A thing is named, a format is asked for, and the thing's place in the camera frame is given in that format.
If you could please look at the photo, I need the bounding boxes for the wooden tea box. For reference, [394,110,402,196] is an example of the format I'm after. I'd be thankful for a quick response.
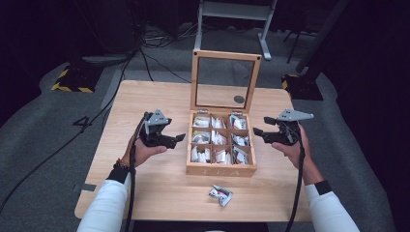
[186,48,263,178]

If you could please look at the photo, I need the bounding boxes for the dark bead bracelet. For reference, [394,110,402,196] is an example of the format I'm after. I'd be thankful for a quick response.
[113,158,131,172]

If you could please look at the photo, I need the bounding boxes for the bundle of floor cables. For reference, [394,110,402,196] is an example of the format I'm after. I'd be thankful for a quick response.
[141,22,201,49]

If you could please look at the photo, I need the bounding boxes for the black tripod legs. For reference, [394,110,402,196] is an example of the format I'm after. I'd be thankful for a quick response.
[282,27,312,65]

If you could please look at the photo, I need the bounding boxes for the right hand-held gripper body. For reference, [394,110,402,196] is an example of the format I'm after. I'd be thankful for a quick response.
[275,108,314,147]

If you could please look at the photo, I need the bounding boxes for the person's right hand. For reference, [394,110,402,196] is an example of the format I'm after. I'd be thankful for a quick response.
[271,126,311,168]

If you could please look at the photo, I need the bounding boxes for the dark slanted pole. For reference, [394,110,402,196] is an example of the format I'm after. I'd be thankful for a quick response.
[294,0,351,74]

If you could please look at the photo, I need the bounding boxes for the single tea bag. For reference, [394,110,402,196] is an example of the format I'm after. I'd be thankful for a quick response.
[208,185,234,208]

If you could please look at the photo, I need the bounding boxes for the black yellow striped base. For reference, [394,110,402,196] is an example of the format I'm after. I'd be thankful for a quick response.
[280,72,324,102]
[50,66,104,95]

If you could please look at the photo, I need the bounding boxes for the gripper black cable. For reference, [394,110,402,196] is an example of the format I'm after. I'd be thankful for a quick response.
[125,112,147,232]
[284,129,307,232]

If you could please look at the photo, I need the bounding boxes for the group of tea packets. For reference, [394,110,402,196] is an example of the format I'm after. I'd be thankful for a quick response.
[190,114,250,166]

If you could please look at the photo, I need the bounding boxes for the grey tape strip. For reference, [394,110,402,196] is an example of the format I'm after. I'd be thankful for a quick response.
[73,183,98,193]

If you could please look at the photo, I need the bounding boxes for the white metal stand frame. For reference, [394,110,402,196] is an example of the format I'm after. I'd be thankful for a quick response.
[192,0,278,62]

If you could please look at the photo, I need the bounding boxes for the thin black floor cable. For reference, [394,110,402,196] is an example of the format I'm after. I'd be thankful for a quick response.
[140,51,193,84]

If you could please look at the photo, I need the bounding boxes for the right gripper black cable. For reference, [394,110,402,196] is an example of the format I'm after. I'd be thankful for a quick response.
[284,129,307,232]

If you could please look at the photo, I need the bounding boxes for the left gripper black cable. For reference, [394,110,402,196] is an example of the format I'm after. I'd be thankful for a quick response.
[125,112,147,232]

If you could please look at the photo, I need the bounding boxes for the person's left hand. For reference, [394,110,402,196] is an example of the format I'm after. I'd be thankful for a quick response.
[120,134,168,168]

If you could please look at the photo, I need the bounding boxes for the grey flat stand base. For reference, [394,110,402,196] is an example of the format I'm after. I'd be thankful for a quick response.
[81,52,136,68]

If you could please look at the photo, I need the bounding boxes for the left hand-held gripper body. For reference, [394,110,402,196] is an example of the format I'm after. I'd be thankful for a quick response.
[139,108,173,148]

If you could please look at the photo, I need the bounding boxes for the long black floor cable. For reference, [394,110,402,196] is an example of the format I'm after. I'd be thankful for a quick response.
[0,47,143,215]

